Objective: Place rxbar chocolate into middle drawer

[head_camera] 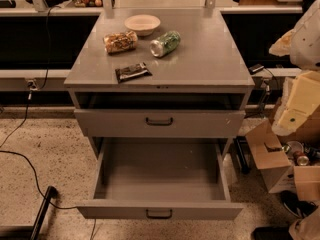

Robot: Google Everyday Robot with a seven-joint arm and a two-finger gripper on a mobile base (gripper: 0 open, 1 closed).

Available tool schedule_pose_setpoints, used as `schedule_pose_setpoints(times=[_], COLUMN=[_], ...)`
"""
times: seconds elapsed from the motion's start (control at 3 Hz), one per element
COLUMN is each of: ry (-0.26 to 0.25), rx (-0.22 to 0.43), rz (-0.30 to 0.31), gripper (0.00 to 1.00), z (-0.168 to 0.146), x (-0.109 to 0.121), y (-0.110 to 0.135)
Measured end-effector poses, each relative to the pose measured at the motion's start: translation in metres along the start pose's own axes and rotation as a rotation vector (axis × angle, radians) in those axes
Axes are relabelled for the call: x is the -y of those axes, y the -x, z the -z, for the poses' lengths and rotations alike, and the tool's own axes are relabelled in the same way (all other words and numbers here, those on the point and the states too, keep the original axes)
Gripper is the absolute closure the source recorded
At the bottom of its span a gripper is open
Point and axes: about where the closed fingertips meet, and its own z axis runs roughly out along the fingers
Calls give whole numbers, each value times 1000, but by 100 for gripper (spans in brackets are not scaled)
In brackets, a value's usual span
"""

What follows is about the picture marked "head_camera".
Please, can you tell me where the green soda can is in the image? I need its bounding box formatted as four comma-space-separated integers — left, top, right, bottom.
150, 31, 181, 58

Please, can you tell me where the open cardboard box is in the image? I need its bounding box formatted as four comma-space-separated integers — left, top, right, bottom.
245, 97, 320, 202

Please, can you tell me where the red can in box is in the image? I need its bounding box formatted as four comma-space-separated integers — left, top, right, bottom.
293, 151, 309, 166

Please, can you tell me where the grey metal drawer cabinet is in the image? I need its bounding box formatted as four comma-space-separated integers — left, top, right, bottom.
65, 8, 254, 151

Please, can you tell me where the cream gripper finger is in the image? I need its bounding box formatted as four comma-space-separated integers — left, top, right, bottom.
272, 71, 320, 136

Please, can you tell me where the white shallow bowl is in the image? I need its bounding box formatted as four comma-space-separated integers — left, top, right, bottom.
124, 14, 161, 36

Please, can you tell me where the black stand leg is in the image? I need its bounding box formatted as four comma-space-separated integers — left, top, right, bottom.
29, 186, 58, 240

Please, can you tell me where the open grey middle drawer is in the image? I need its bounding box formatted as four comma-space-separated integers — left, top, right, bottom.
77, 138, 243, 220

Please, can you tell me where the closed upper grey drawer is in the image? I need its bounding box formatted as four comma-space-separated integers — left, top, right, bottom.
75, 109, 244, 138

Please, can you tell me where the black shoe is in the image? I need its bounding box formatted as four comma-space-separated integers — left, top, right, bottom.
280, 190, 318, 218

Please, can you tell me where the dark rxbar chocolate wrapper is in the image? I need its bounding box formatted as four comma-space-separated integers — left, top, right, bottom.
115, 62, 152, 83

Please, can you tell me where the black floor cable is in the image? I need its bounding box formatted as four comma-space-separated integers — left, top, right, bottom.
0, 87, 98, 240

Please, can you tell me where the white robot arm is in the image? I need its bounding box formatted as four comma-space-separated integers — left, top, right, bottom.
269, 0, 320, 136

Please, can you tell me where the small black device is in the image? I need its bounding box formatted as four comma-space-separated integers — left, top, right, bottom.
248, 64, 264, 75

